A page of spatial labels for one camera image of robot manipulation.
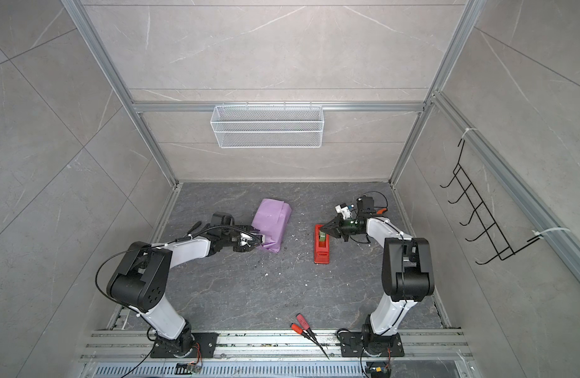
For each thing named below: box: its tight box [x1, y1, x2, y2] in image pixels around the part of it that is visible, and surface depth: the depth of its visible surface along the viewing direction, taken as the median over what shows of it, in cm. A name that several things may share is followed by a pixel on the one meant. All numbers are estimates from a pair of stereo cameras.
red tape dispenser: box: [313, 223, 331, 265], surface depth 94 cm
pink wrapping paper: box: [251, 197, 292, 254], surface depth 99 cm
